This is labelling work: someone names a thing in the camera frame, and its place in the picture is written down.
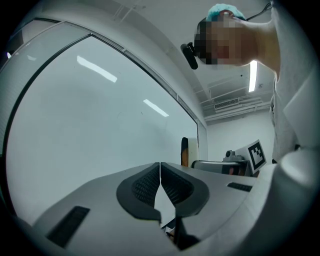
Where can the ceiling air vent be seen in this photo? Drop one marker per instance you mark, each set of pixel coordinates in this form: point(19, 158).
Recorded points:
point(226, 104)

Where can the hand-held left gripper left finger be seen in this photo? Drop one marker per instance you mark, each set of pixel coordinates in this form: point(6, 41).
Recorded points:
point(95, 212)

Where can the person's head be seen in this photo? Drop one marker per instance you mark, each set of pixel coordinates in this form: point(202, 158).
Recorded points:
point(257, 42)

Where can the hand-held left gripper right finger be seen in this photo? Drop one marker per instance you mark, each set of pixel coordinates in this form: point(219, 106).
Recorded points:
point(215, 195)

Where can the person's grey printed t-shirt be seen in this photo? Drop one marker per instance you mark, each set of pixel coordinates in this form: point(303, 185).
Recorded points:
point(297, 87)

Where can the black head-worn camera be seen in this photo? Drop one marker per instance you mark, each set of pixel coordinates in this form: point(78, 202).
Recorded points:
point(190, 56)

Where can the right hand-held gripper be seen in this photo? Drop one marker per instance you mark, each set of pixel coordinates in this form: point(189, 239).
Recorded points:
point(256, 156)

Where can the teal hair cap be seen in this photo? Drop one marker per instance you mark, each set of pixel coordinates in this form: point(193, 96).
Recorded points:
point(225, 11)

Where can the ceiling light panel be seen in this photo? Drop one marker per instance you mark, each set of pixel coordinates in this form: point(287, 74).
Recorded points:
point(253, 76)

